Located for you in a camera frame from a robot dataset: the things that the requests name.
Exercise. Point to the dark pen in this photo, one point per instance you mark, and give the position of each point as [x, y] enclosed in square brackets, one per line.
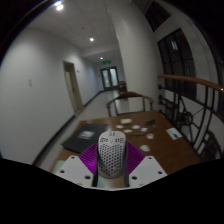
[173, 133]

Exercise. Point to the white side door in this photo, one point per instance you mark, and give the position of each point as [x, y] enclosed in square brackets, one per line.
[74, 88]

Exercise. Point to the white notepad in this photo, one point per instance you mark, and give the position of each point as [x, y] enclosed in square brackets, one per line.
[175, 133]

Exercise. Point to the white rectangular card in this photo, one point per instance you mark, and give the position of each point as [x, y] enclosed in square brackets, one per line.
[125, 121]

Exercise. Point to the dark tall window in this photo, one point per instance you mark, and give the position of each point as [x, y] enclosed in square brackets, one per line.
[176, 63]

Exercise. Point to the black closed laptop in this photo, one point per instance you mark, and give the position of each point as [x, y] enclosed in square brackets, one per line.
[83, 136]

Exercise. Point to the black railing with wooden handrail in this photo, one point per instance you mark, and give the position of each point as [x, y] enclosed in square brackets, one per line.
[193, 80]

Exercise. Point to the wooden armchair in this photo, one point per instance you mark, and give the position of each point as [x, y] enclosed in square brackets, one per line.
[128, 96]

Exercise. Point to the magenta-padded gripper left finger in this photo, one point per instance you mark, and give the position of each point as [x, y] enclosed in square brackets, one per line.
[71, 170]

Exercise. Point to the green exit sign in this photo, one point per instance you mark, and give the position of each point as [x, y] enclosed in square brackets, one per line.
[106, 62]

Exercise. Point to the round ceiling light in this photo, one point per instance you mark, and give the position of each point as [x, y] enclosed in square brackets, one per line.
[59, 6]
[91, 39]

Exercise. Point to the glass double door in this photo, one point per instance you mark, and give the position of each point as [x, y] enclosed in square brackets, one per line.
[109, 78]

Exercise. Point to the white perforated computer mouse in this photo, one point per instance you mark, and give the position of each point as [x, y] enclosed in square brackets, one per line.
[111, 153]

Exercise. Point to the small white card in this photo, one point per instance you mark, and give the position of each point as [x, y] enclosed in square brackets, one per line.
[144, 148]
[128, 131]
[119, 126]
[136, 127]
[150, 136]
[144, 129]

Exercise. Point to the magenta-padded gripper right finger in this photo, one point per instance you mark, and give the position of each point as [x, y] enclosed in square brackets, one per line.
[148, 170]

